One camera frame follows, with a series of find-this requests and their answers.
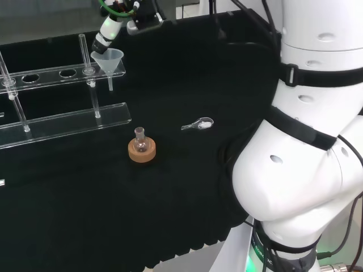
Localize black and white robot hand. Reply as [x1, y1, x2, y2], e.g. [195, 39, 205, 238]
[91, 0, 167, 54]

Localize clear plastic funnel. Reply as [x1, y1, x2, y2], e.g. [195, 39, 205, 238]
[90, 48, 125, 92]

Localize clear acrylic funnel stand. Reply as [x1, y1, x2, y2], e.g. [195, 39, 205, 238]
[0, 33, 133, 150]

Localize small round-bottom glass flask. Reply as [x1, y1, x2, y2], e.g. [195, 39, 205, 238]
[133, 127, 151, 153]

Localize black bench cloth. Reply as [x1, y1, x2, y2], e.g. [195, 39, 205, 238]
[0, 12, 284, 272]

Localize brown cork ring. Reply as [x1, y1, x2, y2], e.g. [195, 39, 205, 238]
[128, 137, 157, 163]

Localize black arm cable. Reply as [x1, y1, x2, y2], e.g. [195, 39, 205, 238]
[317, 134, 363, 272]

